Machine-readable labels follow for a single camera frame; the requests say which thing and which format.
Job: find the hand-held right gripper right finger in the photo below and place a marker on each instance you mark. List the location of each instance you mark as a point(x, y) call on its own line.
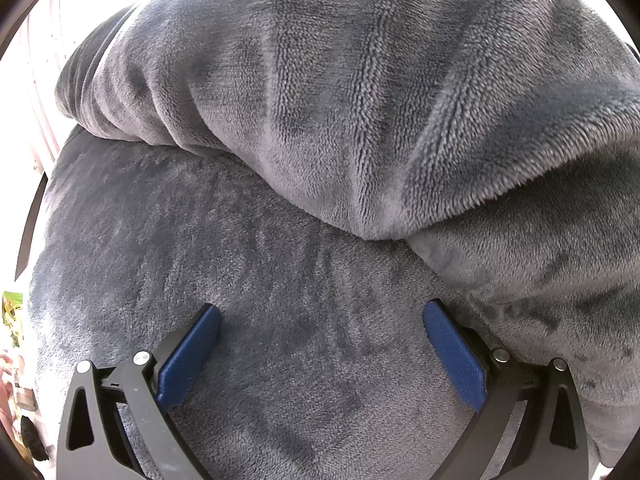
point(455, 355)

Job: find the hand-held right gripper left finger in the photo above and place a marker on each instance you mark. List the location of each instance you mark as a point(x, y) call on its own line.
point(190, 355)

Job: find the green snack bag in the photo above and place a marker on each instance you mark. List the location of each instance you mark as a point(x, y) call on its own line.
point(11, 315)

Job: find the grey fleece blanket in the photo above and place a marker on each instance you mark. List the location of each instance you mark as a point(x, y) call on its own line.
point(320, 110)

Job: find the pink curtain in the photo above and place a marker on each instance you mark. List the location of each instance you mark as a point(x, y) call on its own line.
point(45, 100)

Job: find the dark frame rail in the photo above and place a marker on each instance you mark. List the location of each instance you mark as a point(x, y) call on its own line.
point(31, 225)

